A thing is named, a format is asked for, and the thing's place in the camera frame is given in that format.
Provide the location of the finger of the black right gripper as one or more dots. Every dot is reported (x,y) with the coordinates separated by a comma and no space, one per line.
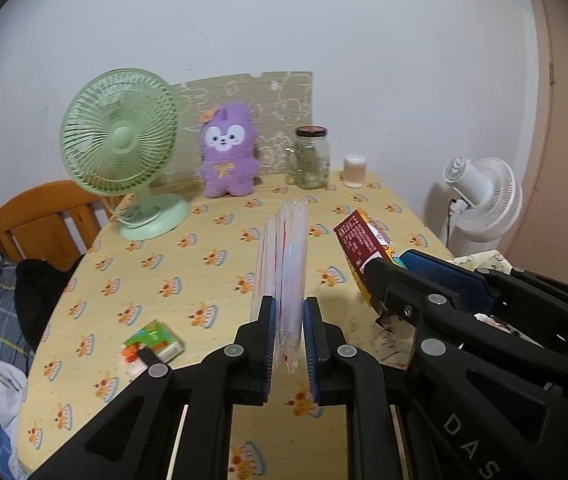
(423,299)
(535,305)

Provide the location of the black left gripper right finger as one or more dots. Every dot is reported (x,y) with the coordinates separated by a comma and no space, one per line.
(342,375)

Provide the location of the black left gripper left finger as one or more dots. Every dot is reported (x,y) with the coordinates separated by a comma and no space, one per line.
(174,423)

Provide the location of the red yellow snack box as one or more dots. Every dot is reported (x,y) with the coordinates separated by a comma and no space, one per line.
(361,241)

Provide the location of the green orange tissue pack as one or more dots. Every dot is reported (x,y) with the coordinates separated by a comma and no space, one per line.
(155,341)

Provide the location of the clear zip plastic bag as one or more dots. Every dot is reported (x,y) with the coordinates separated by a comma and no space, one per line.
(281,268)

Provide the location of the pastel cartoon-print storage box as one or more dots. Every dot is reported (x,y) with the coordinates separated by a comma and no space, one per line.
(492,260)

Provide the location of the white standing fan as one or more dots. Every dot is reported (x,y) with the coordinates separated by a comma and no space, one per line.
(485,202)

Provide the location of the yellow cake-print tablecloth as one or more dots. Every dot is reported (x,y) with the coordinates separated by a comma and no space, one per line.
(198,280)

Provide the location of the cotton swab container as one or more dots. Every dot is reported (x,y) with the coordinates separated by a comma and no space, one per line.
(354,171)

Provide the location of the white cloth on bed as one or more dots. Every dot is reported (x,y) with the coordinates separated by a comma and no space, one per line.
(13,389)

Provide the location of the glass jar black lid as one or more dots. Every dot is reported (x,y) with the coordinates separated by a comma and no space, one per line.
(308,158)

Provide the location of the black chair back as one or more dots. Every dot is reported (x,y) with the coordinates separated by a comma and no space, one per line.
(38,288)

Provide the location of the beige cartoon-print board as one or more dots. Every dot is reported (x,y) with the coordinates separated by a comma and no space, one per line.
(279,103)

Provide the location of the purple plush bunny toy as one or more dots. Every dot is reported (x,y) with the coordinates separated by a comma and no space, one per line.
(228,145)

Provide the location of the green desk fan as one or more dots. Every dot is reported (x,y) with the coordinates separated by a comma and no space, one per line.
(117,135)

